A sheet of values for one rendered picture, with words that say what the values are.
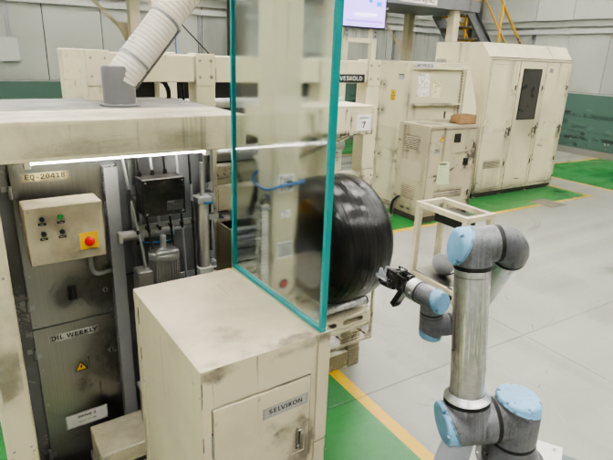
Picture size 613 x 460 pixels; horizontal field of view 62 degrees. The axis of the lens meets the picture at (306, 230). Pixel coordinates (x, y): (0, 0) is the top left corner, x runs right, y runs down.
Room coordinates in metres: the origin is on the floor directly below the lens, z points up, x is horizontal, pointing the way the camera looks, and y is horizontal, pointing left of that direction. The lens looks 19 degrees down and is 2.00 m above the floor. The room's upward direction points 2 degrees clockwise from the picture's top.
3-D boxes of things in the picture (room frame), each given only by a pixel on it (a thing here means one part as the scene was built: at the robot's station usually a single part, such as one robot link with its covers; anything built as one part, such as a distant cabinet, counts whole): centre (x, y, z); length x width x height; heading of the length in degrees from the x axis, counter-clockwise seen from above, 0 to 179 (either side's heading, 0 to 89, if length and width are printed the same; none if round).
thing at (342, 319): (2.14, -0.15, 0.84); 0.36 x 0.09 x 0.06; 125
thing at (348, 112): (2.57, -0.01, 1.71); 0.61 x 0.25 x 0.15; 125
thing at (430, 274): (4.33, -1.30, 0.40); 0.60 x 0.35 x 0.80; 32
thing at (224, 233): (2.44, 0.33, 1.05); 0.20 x 0.15 x 0.30; 125
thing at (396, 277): (1.95, -0.40, 1.13); 0.12 x 0.08 x 0.09; 35
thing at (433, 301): (1.81, -0.50, 1.13); 0.12 x 0.09 x 0.10; 35
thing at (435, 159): (6.78, -1.70, 0.62); 0.91 x 0.58 x 1.25; 122
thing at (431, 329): (1.81, -0.52, 1.01); 0.12 x 0.09 x 0.12; 96
